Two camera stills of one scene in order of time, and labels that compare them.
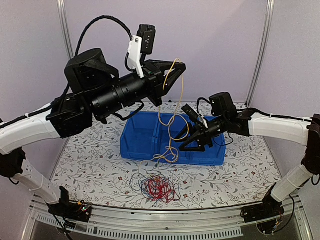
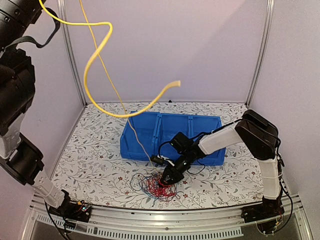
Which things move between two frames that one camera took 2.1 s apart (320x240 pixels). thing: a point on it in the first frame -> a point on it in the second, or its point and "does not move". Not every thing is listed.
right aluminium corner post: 269,22 does not move
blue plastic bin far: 140,139 does not move
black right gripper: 203,137 -> 176,175
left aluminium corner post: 62,11 does not move
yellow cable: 170,116 -> 88,62
